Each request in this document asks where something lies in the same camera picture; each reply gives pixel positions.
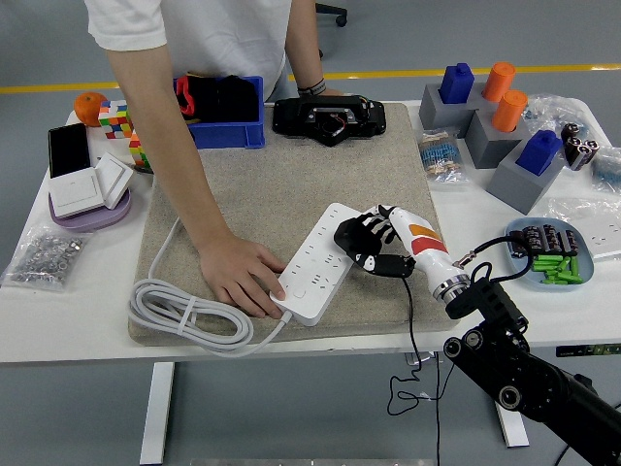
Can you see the multicolour puzzle cube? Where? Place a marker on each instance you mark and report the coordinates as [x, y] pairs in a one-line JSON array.
[[114, 119], [138, 153]]

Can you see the black folded cloth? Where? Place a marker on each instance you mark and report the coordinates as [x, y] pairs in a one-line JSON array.
[[238, 102]]

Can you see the white table leg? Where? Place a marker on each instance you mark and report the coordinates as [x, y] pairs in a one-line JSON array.
[[157, 412], [514, 432]]

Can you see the bag of mixed resistors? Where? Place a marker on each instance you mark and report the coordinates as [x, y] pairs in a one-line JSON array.
[[441, 157]]

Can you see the large white wall switch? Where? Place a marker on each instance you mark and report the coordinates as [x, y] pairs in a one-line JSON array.
[[75, 191]]

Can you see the small white wall switch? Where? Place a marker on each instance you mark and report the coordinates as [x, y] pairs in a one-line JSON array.
[[114, 177]]

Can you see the orange fruit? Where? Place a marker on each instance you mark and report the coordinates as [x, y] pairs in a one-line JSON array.
[[87, 109]]

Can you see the person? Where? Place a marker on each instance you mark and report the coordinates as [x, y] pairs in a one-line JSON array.
[[218, 39]]

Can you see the white wall socket panel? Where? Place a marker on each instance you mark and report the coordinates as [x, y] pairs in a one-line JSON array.
[[604, 238]]

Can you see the clear bag holding socket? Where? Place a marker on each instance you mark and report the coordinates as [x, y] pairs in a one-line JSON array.
[[563, 209]]

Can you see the black cloth with red trim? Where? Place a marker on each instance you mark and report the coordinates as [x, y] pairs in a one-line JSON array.
[[186, 99]]

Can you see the black table control panel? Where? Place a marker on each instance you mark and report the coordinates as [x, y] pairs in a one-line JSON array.
[[587, 350]]

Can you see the row of black capacitors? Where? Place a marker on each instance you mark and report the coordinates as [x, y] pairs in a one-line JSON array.
[[548, 238]]

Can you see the orange cylinder peg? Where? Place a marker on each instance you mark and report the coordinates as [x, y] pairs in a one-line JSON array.
[[499, 80], [509, 111]]

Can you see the grey block stand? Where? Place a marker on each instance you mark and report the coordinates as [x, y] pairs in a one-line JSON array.
[[514, 187], [490, 145], [436, 114]]

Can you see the purple tray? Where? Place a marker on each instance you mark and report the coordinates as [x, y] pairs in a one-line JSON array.
[[97, 221]]

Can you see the grey-brown mat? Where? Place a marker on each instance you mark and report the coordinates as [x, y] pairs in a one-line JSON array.
[[291, 170]]

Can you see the black office chair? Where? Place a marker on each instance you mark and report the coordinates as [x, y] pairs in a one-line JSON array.
[[339, 19]]

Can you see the silver bracket under table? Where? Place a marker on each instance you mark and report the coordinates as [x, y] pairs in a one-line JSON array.
[[417, 358]]

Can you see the bag of metal nuts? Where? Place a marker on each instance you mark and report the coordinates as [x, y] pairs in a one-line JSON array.
[[43, 255]]

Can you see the person's left forearm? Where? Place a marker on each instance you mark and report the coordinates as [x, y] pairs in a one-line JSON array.
[[305, 48]]

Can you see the person's left hand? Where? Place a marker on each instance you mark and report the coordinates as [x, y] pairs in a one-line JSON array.
[[335, 92]]

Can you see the blue square peg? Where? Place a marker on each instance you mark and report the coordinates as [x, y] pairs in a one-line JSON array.
[[456, 85], [538, 153]]

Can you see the black electronic device housing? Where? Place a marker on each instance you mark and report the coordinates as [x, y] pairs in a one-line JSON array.
[[291, 119]]

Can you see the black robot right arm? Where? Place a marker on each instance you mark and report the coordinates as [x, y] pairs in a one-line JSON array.
[[485, 298]]

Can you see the black smartphone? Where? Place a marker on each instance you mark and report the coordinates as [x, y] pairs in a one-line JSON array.
[[68, 150]]

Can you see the person's right hand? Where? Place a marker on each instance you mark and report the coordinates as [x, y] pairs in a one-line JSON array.
[[238, 276]]

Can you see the blue plastic bin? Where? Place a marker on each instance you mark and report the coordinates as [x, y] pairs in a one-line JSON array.
[[233, 136]]

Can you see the clear plastic bag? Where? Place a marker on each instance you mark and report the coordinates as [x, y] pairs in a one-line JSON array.
[[553, 111]]

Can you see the bundle of black capacitors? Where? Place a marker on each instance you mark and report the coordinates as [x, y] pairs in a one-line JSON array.
[[579, 145]]

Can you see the black wristwatch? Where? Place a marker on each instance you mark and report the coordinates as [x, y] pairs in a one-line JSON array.
[[313, 89]]

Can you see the light blue tray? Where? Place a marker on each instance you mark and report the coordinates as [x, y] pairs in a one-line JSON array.
[[584, 272]]

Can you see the bag of blue resistors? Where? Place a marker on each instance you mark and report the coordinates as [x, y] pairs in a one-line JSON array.
[[609, 167]]

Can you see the pile of green standoffs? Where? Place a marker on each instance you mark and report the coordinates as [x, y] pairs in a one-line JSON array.
[[563, 269]]

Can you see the person's right forearm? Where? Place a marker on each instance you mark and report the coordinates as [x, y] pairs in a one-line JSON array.
[[179, 179]]

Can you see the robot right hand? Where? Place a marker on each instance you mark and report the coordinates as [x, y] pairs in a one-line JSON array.
[[427, 247]]

